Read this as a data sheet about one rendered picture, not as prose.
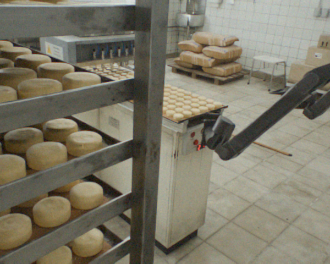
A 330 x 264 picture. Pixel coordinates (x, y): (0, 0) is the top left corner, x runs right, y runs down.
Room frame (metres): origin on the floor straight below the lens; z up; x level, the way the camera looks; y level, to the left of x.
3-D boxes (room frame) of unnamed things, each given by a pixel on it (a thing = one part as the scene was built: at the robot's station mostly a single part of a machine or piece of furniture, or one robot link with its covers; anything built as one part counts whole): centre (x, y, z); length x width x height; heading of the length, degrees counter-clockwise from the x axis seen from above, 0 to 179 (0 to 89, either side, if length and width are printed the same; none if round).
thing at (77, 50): (2.31, 0.46, 1.01); 0.72 x 0.33 x 0.34; 136
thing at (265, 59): (5.56, -1.53, 0.23); 0.45 x 0.45 x 0.46; 40
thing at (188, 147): (1.70, -0.16, 0.77); 0.24 x 0.04 x 0.14; 136
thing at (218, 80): (6.03, -0.60, 0.06); 1.20 x 0.80 x 0.11; 50
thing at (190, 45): (6.22, -0.41, 0.47); 0.72 x 0.42 x 0.17; 138
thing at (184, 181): (1.96, 0.10, 0.45); 0.70 x 0.34 x 0.90; 46
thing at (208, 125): (1.26, -0.17, 0.99); 0.07 x 0.07 x 0.10; 1
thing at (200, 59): (5.87, -0.45, 0.32); 0.72 x 0.42 x 0.17; 52
